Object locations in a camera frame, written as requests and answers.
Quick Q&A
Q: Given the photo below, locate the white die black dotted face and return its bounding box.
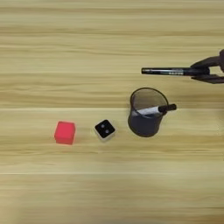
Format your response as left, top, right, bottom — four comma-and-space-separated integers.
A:
94, 119, 116, 143

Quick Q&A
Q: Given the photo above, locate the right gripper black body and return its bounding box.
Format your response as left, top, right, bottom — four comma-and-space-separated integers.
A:
218, 48, 224, 74

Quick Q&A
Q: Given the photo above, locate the red cube block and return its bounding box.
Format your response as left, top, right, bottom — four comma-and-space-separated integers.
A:
53, 121, 76, 145

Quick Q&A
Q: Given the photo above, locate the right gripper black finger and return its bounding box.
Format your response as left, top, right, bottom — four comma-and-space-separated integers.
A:
190, 73, 224, 85
189, 55, 224, 70

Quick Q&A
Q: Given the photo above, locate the white marker black cap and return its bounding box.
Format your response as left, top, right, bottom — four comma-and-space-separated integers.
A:
131, 103, 178, 117

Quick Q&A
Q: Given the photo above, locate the black mesh pen cup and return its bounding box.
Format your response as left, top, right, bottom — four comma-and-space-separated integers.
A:
127, 87, 170, 138

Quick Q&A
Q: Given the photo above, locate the black marker pen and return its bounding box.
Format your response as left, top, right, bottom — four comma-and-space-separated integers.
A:
141, 66, 212, 77

